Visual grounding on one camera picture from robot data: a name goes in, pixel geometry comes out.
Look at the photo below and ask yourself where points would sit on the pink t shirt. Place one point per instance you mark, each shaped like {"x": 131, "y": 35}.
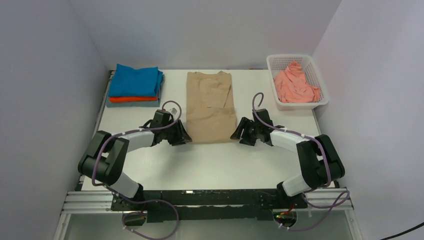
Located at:
{"x": 292, "y": 87}

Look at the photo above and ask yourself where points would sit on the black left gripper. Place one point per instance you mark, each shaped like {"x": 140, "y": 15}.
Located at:
{"x": 182, "y": 137}

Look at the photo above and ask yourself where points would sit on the folded blue t shirt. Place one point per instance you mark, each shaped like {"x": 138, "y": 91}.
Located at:
{"x": 130, "y": 82}

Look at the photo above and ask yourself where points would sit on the white plastic laundry basket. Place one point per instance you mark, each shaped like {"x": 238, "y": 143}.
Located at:
{"x": 279, "y": 62}

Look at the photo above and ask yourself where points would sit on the folded orange t shirt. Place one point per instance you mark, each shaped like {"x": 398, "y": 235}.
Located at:
{"x": 128, "y": 99}

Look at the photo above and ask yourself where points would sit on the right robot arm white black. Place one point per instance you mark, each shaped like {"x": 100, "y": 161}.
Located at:
{"x": 318, "y": 159}

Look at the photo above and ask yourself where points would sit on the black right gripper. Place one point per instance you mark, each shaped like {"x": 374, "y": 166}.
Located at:
{"x": 244, "y": 124}

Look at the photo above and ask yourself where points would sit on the aluminium frame rail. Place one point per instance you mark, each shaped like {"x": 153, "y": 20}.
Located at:
{"x": 100, "y": 202}

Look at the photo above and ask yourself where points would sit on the beige t shirt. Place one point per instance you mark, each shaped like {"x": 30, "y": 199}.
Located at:
{"x": 210, "y": 110}

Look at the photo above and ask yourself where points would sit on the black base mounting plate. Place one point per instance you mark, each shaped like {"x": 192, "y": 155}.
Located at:
{"x": 223, "y": 204}

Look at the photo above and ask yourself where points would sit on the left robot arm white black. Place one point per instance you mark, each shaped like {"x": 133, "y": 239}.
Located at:
{"x": 104, "y": 158}

